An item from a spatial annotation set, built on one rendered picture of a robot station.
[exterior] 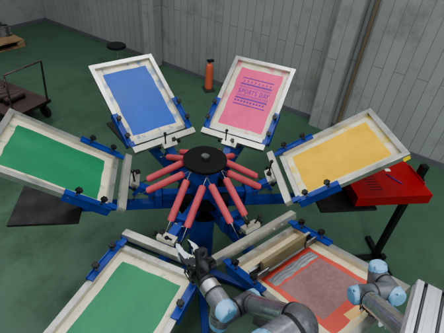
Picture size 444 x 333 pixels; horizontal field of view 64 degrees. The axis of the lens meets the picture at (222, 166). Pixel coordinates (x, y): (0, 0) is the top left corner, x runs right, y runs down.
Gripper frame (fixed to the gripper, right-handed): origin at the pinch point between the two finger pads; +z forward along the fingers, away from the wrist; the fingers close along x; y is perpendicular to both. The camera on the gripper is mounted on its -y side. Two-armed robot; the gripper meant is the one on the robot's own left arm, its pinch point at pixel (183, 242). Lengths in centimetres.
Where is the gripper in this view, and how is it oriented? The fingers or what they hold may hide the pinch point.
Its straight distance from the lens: 149.9
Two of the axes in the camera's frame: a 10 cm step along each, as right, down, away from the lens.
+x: 8.3, -1.8, 5.3
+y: -1.8, 8.1, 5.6
